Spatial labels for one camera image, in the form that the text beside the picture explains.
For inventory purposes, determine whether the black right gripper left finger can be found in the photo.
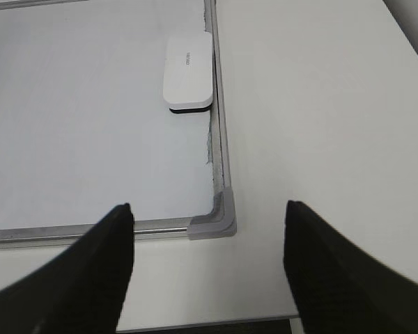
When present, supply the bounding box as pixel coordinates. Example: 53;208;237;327
0;203;134;333

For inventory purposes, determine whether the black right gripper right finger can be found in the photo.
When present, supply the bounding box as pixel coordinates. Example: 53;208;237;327
283;200;418;333

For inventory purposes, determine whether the white board eraser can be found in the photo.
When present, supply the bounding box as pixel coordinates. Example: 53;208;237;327
162;31;213;114

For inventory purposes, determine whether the whiteboard with aluminium frame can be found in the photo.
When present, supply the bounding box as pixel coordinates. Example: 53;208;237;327
0;1;237;248

